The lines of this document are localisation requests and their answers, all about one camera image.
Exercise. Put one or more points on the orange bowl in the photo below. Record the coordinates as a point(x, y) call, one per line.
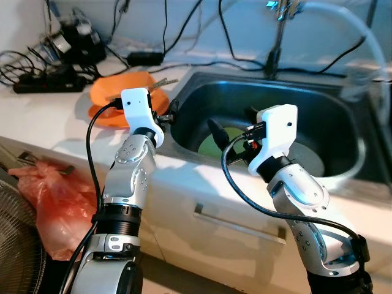
point(113, 89)

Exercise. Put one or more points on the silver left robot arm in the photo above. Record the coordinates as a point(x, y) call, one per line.
point(125, 184)

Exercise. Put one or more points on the white kitchen cabinet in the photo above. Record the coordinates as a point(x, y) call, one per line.
point(184, 239)

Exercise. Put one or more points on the green plate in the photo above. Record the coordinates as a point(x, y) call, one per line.
point(211, 147)

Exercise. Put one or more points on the black power adapter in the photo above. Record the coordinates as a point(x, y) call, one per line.
point(146, 59)

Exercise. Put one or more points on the orange plate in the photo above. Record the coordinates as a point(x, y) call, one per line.
point(104, 117)

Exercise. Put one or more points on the stainless steel sink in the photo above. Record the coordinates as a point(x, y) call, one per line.
point(318, 116)

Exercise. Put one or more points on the grey bowl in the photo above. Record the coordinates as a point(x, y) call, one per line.
point(312, 162)

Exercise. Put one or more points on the metal faucet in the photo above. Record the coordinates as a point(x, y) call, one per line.
point(277, 49)

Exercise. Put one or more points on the black charger device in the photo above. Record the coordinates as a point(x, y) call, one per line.
point(82, 40)

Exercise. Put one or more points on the black power strip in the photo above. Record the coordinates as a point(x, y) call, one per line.
point(49, 82)

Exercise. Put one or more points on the red plastic bag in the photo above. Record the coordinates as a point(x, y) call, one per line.
point(55, 208)

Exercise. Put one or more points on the black floor fan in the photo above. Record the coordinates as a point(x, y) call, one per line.
point(18, 245)

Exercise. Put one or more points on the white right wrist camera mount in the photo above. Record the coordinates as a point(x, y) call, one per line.
point(278, 131)

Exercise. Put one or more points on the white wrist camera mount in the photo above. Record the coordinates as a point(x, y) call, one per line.
point(136, 107)
point(278, 131)

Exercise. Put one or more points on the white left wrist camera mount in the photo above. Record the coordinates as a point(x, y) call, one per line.
point(136, 107)

